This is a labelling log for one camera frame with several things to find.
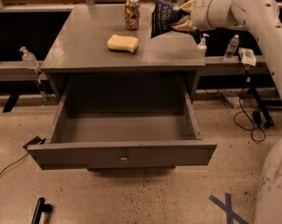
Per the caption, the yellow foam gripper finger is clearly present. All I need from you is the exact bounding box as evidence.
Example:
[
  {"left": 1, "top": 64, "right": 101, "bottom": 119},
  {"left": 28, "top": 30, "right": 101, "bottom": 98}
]
[
  {"left": 171, "top": 15, "right": 196, "bottom": 32},
  {"left": 179, "top": 0, "right": 196, "bottom": 13}
]

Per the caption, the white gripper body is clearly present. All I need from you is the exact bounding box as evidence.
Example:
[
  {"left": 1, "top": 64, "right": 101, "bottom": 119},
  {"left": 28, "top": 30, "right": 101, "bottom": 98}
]
[{"left": 190, "top": 0, "right": 210, "bottom": 31}]

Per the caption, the blue chip bag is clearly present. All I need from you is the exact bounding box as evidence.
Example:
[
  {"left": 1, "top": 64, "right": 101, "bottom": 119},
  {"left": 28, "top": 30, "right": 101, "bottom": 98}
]
[{"left": 151, "top": 0, "right": 181, "bottom": 37}]

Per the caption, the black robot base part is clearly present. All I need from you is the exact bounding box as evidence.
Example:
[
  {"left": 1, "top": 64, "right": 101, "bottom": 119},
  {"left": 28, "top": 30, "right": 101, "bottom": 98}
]
[{"left": 31, "top": 197, "right": 53, "bottom": 224}]

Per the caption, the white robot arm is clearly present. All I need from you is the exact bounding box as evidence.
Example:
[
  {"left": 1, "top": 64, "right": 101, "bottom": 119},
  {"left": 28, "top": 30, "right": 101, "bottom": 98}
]
[{"left": 171, "top": 0, "right": 282, "bottom": 224}]

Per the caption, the grey cabinet counter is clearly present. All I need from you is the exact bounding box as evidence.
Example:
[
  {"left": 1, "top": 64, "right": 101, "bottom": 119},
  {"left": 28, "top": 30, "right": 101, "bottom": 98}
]
[{"left": 42, "top": 4, "right": 204, "bottom": 100}]

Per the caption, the grey open drawer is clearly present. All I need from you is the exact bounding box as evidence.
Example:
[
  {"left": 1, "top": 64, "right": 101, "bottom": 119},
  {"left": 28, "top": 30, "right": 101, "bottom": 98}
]
[{"left": 26, "top": 75, "right": 218, "bottom": 172}]

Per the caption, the round drawer knob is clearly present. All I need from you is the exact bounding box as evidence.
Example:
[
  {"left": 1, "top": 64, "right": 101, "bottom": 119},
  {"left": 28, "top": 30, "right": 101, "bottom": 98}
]
[{"left": 120, "top": 156, "right": 129, "bottom": 163}]

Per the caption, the white pump sanitizer bottle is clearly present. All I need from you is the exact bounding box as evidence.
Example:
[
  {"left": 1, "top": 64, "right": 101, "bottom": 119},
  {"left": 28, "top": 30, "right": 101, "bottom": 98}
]
[{"left": 197, "top": 34, "right": 208, "bottom": 58}]

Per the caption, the clear water bottle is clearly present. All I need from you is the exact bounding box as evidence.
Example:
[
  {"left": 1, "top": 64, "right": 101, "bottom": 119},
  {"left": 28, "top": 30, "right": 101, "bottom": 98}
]
[{"left": 223, "top": 35, "right": 239, "bottom": 61}]

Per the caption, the brown soda can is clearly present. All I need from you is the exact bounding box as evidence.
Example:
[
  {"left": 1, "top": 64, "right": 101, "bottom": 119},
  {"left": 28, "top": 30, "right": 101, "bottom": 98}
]
[{"left": 125, "top": 0, "right": 140, "bottom": 30}]

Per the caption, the crumpled white packet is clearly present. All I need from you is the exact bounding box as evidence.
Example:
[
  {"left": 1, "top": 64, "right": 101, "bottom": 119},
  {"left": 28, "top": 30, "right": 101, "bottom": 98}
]
[{"left": 238, "top": 48, "right": 256, "bottom": 66}]

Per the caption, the yellow sponge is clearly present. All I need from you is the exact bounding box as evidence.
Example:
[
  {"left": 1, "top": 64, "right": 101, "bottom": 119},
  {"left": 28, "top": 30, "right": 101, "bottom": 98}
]
[{"left": 107, "top": 35, "right": 139, "bottom": 53}]

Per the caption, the clear pump bottle left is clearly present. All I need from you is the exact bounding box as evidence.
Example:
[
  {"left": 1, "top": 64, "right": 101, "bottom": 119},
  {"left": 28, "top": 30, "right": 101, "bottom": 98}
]
[{"left": 20, "top": 47, "right": 39, "bottom": 69}]

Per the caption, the black floor plate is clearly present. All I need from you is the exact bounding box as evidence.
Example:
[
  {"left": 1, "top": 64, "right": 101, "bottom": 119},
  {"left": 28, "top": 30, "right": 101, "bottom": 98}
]
[{"left": 22, "top": 136, "right": 46, "bottom": 149}]

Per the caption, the black cable left floor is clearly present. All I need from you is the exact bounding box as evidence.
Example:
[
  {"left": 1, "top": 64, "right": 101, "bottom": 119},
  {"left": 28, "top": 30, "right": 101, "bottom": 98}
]
[{"left": 0, "top": 152, "right": 31, "bottom": 185}]

